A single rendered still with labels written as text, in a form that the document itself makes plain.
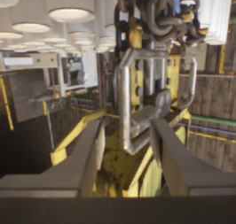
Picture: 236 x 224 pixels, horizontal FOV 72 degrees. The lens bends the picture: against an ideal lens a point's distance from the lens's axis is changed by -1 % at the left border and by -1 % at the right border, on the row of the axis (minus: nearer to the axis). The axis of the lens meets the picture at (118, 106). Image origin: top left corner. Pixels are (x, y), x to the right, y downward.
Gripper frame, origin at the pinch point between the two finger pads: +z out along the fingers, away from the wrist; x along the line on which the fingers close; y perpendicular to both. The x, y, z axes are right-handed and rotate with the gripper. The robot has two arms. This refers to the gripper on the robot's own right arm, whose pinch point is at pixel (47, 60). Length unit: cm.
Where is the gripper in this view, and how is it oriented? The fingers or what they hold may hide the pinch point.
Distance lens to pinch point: 34.8
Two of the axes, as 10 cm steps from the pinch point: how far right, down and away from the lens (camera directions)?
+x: -1.6, -2.6, 9.5
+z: 9.9, -0.7, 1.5
